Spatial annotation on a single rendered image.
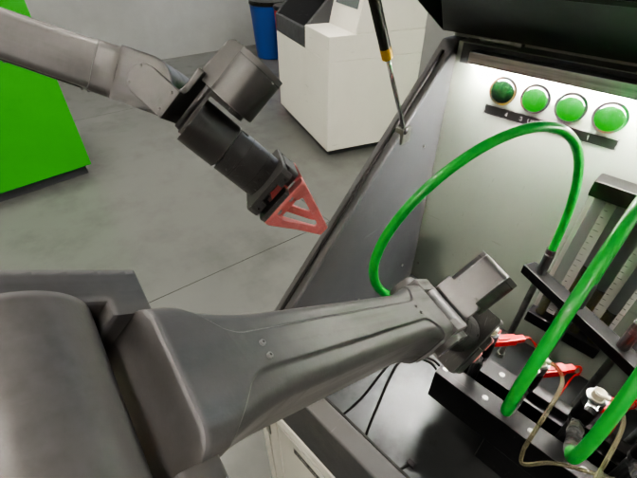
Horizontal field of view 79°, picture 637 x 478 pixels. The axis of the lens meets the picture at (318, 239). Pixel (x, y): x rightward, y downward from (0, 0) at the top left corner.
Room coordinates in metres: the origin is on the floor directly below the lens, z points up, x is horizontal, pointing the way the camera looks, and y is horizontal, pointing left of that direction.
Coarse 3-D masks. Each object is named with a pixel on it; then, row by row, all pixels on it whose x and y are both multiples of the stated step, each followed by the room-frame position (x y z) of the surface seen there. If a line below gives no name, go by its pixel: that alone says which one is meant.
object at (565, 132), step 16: (512, 128) 0.47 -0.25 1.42; (528, 128) 0.48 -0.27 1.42; (544, 128) 0.48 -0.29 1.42; (560, 128) 0.50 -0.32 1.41; (480, 144) 0.46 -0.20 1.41; (496, 144) 0.46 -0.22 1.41; (576, 144) 0.51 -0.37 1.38; (464, 160) 0.44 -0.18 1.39; (576, 160) 0.52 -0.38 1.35; (432, 176) 0.44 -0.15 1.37; (576, 176) 0.53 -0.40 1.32; (416, 192) 0.43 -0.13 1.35; (576, 192) 0.53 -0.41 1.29; (400, 208) 0.42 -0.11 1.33; (400, 224) 0.41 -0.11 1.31; (560, 224) 0.54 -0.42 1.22; (384, 240) 0.41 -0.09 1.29; (560, 240) 0.54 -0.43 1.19; (384, 288) 0.41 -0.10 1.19
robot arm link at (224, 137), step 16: (208, 96) 0.42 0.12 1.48; (192, 112) 0.42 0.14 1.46; (208, 112) 0.41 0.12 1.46; (192, 128) 0.40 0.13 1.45; (208, 128) 0.40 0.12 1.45; (224, 128) 0.41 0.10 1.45; (240, 128) 0.43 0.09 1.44; (192, 144) 0.40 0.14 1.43; (208, 144) 0.40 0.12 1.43; (224, 144) 0.40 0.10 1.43; (208, 160) 0.40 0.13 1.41
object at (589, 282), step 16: (624, 224) 0.34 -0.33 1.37; (608, 240) 0.33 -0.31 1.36; (624, 240) 0.44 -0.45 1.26; (608, 256) 0.31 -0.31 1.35; (592, 272) 0.30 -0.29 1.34; (576, 288) 0.29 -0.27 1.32; (592, 288) 0.45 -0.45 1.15; (576, 304) 0.27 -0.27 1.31; (560, 320) 0.27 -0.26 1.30; (544, 336) 0.26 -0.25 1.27; (560, 336) 0.26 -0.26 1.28; (544, 352) 0.25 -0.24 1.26; (528, 368) 0.24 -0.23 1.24; (528, 384) 0.24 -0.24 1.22; (512, 400) 0.23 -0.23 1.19
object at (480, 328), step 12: (492, 312) 0.36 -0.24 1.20; (468, 324) 0.32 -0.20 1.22; (480, 324) 0.35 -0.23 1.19; (492, 324) 0.34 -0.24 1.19; (468, 336) 0.32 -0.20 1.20; (480, 336) 0.33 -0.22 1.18; (456, 348) 0.32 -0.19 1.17; (468, 348) 0.32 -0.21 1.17; (444, 360) 0.32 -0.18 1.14; (456, 360) 0.32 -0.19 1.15; (456, 372) 0.31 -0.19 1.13
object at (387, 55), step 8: (368, 0) 0.65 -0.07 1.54; (376, 0) 0.65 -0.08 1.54; (376, 8) 0.65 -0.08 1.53; (376, 16) 0.65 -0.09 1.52; (384, 16) 0.66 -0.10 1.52; (376, 24) 0.66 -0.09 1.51; (384, 24) 0.66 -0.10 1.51; (376, 32) 0.66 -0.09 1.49; (384, 32) 0.66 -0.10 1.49; (384, 40) 0.66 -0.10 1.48; (384, 48) 0.67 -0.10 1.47; (384, 56) 0.67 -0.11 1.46; (392, 56) 0.67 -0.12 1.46; (392, 72) 0.68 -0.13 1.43; (392, 80) 0.69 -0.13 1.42; (392, 88) 0.69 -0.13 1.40; (400, 104) 0.70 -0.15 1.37; (400, 112) 0.70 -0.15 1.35; (400, 120) 0.71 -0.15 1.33; (400, 128) 0.72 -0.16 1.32; (408, 128) 0.72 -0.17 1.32; (408, 136) 0.72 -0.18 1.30; (400, 144) 0.71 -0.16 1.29
